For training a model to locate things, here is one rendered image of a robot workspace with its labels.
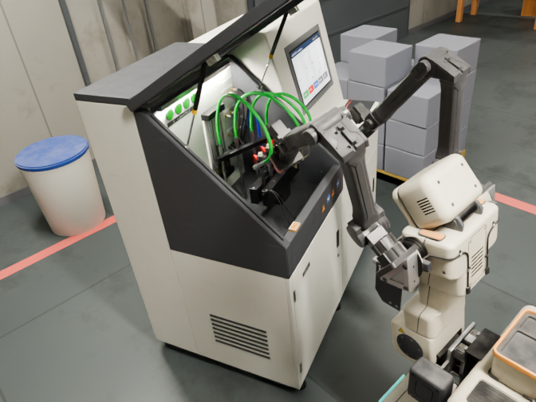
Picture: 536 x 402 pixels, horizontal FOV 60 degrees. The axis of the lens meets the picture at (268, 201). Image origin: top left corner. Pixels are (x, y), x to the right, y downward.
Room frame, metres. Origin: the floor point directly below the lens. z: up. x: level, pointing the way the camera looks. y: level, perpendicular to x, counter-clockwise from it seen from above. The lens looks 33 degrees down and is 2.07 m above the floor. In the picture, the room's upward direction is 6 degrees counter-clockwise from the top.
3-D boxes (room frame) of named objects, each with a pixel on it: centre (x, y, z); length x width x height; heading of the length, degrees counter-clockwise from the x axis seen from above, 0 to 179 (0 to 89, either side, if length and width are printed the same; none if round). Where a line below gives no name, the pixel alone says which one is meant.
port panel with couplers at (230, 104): (2.14, 0.12, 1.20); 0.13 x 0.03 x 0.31; 151
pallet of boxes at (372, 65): (3.57, -1.09, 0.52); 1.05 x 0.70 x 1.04; 41
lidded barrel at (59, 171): (3.19, 1.55, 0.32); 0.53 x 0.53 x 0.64
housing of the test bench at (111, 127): (2.33, 0.25, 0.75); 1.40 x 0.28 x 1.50; 151
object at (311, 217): (1.69, -0.20, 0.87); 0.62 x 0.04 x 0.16; 151
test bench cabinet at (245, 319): (1.81, 0.04, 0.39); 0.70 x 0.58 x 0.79; 151
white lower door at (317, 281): (1.68, -0.21, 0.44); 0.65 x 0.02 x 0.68; 151
